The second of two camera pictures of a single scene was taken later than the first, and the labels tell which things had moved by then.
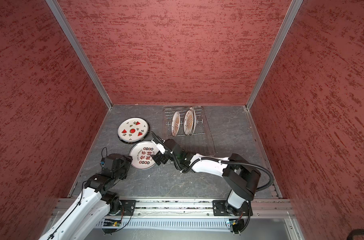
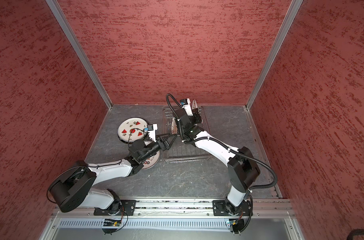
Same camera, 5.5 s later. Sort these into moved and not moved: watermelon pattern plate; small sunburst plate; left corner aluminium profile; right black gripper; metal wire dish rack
Moved: right black gripper
Not moved: left corner aluminium profile; watermelon pattern plate; metal wire dish rack; small sunburst plate
